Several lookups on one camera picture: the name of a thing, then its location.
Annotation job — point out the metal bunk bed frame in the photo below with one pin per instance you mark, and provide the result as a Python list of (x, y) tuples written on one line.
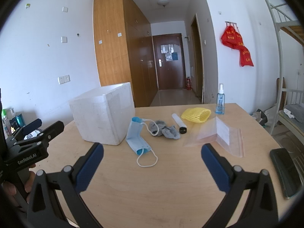
[(289, 35)]

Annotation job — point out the white wall switch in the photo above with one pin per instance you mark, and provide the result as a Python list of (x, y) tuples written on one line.
[(64, 39)]

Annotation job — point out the blue spray bottle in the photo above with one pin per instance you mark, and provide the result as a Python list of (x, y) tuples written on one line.
[(220, 105)]

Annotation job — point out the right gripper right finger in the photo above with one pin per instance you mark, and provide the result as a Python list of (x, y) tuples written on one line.
[(260, 209)]

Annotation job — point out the grey sock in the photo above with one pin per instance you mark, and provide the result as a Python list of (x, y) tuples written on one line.
[(160, 128)]

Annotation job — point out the white styrofoam box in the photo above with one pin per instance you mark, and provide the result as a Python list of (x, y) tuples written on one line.
[(103, 114)]

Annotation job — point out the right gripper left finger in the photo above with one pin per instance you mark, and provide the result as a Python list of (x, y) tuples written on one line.
[(44, 207)]

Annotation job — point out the ceiling lamp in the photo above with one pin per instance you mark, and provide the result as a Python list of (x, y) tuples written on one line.
[(163, 3)]

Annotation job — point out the yellow foam fruit net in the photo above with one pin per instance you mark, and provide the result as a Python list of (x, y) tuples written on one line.
[(196, 115)]

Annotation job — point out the side doorway frame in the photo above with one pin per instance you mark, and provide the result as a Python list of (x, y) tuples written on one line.
[(198, 58)]

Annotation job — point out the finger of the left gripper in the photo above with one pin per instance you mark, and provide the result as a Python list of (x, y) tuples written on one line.
[(27, 129), (49, 134)]

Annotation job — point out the wall coat hook rack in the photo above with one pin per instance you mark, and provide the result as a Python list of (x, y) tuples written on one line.
[(231, 23)]

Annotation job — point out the red fire extinguisher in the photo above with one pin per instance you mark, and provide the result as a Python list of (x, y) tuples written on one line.
[(188, 83)]

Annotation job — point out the teal tin can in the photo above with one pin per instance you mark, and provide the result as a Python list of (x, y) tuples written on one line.
[(17, 122)]

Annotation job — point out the clear zip plastic bag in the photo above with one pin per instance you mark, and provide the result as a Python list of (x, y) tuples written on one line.
[(215, 130)]

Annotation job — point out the blue surgical face mask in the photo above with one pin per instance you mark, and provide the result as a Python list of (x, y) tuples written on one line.
[(137, 143)]

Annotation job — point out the black phone on table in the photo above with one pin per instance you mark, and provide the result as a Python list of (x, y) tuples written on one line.
[(287, 172)]

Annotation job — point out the person's left hand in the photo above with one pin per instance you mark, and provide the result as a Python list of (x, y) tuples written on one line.
[(18, 192)]

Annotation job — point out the white foam tube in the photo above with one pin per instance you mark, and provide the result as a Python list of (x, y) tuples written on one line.
[(178, 121)]

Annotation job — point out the grey bed mattress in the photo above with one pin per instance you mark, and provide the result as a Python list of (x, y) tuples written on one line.
[(293, 114)]

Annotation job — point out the dark brown entrance door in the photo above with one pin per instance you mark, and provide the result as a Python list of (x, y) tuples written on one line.
[(170, 62)]

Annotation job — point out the white wall socket pair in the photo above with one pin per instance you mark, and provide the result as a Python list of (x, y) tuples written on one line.
[(63, 79)]

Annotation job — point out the wooden wardrobe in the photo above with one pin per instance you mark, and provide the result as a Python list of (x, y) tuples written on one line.
[(124, 48)]

